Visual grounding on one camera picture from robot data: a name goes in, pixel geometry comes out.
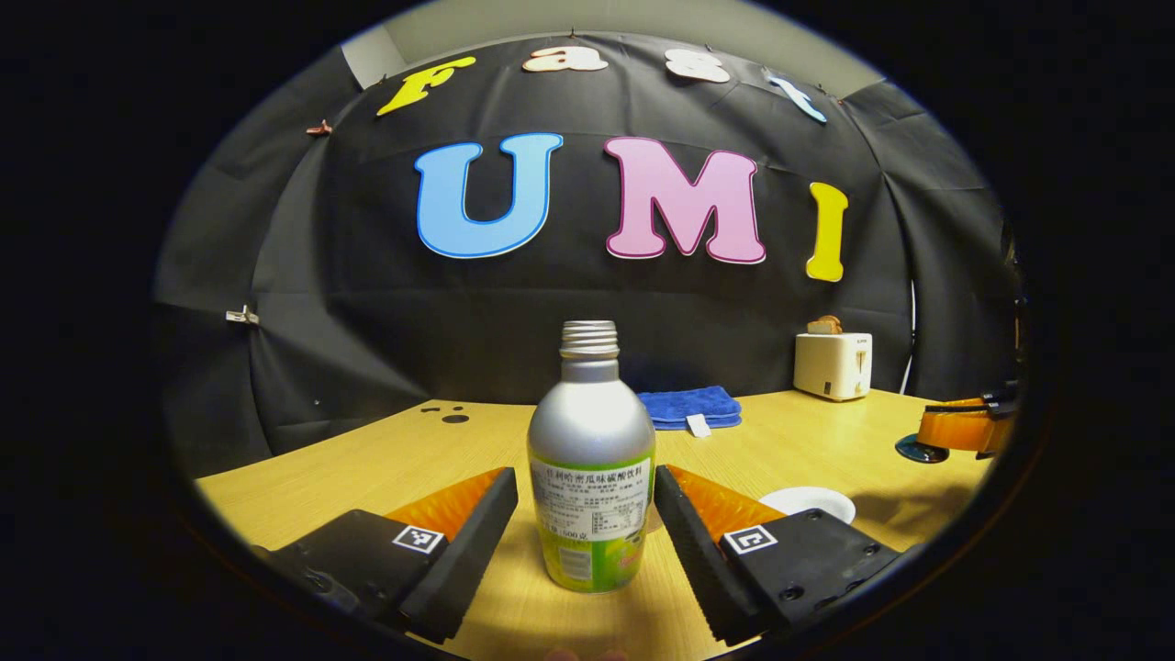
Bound silver green water bottle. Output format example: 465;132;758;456
527;320;658;594

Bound white toaster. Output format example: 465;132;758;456
793;331;874;403

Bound folded blue towel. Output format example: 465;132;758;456
637;386;743;439

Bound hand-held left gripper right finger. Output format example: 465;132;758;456
654;464;905;646

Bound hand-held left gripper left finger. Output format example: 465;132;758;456
252;466;520;644

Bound black backdrop cloth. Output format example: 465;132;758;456
154;32;1022;478

